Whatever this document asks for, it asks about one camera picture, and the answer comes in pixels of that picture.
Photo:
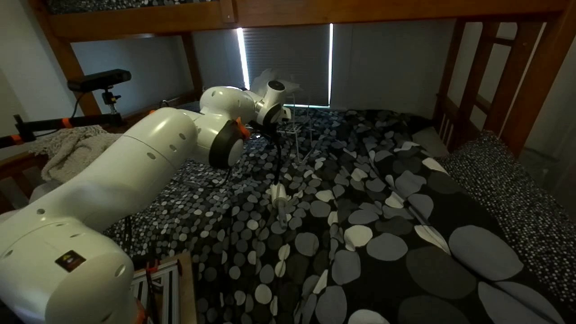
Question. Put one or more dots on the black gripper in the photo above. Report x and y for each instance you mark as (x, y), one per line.
(274, 118)

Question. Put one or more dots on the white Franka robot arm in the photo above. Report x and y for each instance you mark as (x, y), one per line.
(120, 172)

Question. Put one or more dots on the wooden bed ladder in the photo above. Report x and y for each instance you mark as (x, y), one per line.
(480, 82)

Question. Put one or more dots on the black speckled bed sheet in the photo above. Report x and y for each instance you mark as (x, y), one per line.
(528, 203)

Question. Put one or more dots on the grey window blind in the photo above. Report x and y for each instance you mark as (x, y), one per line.
(390, 64)
(217, 55)
(289, 55)

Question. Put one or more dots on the black duvet with grey dots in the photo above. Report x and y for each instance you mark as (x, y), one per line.
(361, 239)

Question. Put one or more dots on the dotted bunk bedding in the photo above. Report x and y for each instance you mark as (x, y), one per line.
(120, 3)

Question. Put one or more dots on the grey crumpled blanket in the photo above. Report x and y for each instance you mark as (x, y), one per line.
(73, 153)

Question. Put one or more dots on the wooden bunk bed frame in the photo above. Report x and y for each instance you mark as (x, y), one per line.
(361, 10)

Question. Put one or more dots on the black stereo camera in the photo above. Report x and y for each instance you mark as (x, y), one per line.
(100, 79)

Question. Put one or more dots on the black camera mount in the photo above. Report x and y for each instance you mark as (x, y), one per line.
(60, 124)

